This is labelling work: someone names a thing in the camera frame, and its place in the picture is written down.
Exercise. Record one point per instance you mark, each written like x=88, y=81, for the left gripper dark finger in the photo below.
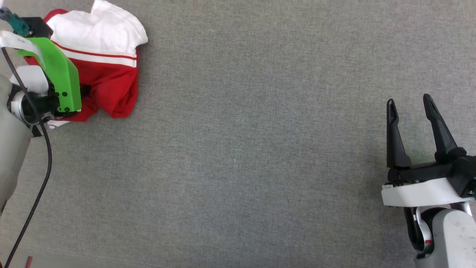
x=85, y=91

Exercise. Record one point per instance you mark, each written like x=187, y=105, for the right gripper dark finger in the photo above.
x=442, y=134
x=394, y=145

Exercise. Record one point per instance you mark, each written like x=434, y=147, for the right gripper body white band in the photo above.
x=420, y=193

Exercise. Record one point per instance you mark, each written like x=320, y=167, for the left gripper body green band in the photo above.
x=61, y=74

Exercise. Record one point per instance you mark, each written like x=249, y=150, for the red and white jersey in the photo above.
x=108, y=74

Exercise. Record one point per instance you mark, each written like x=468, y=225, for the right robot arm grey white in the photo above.
x=453, y=238

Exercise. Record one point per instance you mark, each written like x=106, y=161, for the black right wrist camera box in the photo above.
x=465, y=175

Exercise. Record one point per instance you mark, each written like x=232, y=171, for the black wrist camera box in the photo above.
x=465, y=175
x=37, y=26

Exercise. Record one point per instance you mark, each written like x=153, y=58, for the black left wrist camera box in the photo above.
x=37, y=26

